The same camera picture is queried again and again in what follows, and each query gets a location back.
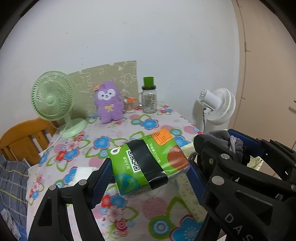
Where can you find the white standing fan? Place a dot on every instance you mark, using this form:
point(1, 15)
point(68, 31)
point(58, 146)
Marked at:
point(214, 108)

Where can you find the green tissue pack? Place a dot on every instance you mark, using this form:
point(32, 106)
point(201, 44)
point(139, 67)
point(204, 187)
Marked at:
point(147, 163)

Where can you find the plaid blue cushion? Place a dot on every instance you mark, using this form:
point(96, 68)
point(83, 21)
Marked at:
point(14, 177)

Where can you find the green cap on jar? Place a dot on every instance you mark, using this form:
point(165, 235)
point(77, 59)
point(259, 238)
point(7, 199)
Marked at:
point(148, 81)

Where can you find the wooden chair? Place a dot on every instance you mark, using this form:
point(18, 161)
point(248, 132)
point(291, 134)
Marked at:
point(22, 140)

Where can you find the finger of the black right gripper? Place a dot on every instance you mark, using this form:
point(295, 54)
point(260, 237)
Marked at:
point(279, 157)

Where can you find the dark grey sock bundle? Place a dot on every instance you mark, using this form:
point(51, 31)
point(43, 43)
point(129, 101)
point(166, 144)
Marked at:
point(223, 141)

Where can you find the glass mason jar mug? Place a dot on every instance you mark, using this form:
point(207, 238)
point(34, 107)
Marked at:
point(148, 99)

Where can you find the cotton swab container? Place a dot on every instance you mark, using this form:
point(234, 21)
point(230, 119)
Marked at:
point(129, 103)

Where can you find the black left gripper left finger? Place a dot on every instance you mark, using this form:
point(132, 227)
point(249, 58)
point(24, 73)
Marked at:
point(84, 196)

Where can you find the floral tablecloth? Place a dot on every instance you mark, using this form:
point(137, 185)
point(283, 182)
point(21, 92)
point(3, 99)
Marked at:
point(157, 215)

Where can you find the green desk fan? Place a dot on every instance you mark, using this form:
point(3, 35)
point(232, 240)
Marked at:
point(52, 98)

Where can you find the purple plush toy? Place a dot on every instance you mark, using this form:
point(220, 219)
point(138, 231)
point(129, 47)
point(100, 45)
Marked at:
point(108, 102)

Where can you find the yellow cartoon storage box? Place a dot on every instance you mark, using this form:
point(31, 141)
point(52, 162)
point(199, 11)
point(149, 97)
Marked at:
point(186, 191)

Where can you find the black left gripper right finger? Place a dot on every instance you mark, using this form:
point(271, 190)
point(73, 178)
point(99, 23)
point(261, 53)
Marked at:
point(195, 180)

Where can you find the white folded cloth bundle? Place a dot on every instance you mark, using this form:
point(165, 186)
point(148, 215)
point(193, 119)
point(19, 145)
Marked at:
point(82, 173)

